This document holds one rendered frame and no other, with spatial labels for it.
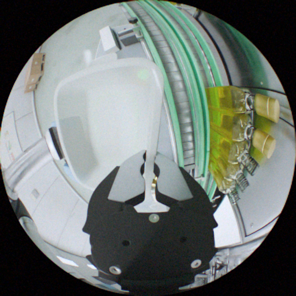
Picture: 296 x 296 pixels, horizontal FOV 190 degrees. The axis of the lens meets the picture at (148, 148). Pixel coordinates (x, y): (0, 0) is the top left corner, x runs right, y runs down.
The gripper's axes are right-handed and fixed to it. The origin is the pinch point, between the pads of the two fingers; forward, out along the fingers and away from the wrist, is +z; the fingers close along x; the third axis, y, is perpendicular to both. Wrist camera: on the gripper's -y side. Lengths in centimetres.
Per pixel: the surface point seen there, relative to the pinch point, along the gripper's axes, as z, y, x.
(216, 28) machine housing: 12, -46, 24
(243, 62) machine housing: 7.4, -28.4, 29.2
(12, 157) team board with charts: 7, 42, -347
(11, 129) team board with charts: 39, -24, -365
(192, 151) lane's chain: 20.2, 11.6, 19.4
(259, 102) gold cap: -4.3, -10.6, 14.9
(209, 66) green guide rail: 15.9, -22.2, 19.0
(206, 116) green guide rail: 12.1, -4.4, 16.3
